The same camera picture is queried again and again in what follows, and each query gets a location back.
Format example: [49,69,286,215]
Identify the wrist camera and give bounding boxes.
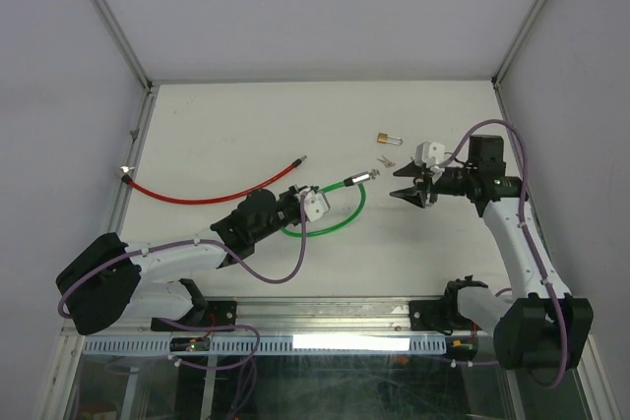
[299,187,331,222]
[413,142,445,168]

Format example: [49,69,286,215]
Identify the green cable lock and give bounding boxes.
[282,169,380,238]

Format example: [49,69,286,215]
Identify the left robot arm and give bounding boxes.
[55,186,330,335]

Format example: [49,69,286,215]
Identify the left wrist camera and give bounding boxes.
[299,187,331,222]

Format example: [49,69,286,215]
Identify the red cable lock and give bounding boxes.
[120,153,309,206]

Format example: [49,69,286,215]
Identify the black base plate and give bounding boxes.
[408,299,473,335]
[172,298,237,330]

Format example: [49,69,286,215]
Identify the silver keys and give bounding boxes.
[378,156,396,168]

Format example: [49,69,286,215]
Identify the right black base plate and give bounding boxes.
[408,299,473,335]

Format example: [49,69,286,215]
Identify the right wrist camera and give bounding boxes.
[413,142,445,168]

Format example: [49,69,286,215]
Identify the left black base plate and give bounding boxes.
[172,298,237,330]

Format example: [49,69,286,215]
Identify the white slotted cable duct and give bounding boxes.
[83,333,447,357]

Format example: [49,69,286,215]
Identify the aluminium front rail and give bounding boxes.
[61,294,592,340]

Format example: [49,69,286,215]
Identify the brass long-shackle padlock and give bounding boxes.
[377,133,403,146]

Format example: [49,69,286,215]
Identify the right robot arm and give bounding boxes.
[390,135,594,371]

